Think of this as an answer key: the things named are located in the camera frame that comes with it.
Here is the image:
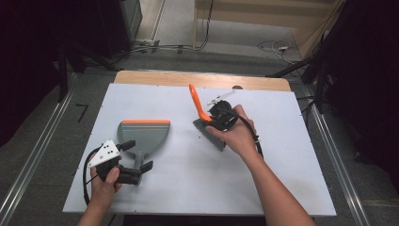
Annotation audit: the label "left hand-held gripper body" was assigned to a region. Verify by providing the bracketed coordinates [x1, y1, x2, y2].
[87, 138, 143, 186]

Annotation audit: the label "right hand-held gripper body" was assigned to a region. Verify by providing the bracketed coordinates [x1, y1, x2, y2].
[206, 89, 240, 133]

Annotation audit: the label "orange-handled grey brush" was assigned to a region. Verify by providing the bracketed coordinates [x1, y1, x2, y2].
[188, 83, 228, 153]

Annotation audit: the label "grey dustpan with orange edge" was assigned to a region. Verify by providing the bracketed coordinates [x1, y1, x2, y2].
[116, 119, 171, 186]

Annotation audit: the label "person's right hand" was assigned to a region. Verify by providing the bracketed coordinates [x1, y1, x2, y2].
[204, 104, 262, 162]

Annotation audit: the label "person's left hand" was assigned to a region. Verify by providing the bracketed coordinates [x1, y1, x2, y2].
[89, 162, 123, 208]

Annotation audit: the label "white table board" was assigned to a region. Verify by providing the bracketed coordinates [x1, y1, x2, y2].
[61, 82, 338, 218]

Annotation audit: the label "wooden table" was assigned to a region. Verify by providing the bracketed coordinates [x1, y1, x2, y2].
[113, 70, 293, 92]

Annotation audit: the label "black stand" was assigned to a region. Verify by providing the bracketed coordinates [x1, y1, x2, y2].
[55, 40, 120, 104]
[265, 31, 330, 115]

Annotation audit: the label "dark cabinet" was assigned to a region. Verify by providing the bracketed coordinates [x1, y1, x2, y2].
[93, 0, 144, 60]

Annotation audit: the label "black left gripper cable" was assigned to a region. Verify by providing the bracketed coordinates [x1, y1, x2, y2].
[82, 144, 105, 207]

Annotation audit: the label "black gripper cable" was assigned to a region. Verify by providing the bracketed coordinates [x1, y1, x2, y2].
[232, 110, 265, 160]
[82, 144, 105, 207]

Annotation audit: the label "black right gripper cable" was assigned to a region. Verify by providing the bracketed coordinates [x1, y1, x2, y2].
[232, 110, 265, 160]

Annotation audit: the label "metal floor rail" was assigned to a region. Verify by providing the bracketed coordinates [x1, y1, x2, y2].
[0, 73, 79, 226]
[301, 85, 373, 226]

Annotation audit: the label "grey floor cables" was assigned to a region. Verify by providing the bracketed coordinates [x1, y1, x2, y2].
[109, 43, 196, 62]

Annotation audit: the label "black hanging cable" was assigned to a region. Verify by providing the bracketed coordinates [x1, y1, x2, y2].
[193, 0, 215, 52]

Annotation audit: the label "white cable with plug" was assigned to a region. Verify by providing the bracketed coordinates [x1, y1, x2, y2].
[257, 40, 295, 65]

